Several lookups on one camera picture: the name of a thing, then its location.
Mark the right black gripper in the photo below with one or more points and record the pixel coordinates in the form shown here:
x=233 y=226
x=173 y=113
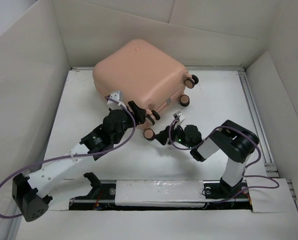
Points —
x=162 y=136

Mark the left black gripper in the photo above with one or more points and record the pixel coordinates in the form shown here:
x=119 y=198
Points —
x=137 y=114

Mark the pink hard-shell suitcase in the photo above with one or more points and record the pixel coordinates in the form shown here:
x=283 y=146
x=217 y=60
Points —
x=146 y=75

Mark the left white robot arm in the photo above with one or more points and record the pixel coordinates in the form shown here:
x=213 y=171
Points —
x=32 y=192

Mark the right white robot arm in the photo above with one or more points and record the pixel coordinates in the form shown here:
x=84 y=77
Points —
x=235 y=141

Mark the white foam cover block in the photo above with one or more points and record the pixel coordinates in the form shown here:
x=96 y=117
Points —
x=161 y=193

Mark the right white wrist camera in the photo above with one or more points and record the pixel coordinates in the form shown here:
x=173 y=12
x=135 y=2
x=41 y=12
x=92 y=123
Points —
x=179 y=118

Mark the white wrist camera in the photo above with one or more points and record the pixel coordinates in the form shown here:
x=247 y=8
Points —
x=115 y=96
x=179 y=118

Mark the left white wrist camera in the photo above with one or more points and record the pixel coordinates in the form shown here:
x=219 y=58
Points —
x=115 y=96

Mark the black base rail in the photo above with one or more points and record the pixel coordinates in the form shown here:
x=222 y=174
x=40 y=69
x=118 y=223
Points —
x=103 y=198

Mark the aluminium frame rail right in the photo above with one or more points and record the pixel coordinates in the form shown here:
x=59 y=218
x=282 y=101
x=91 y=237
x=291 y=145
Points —
x=267 y=157

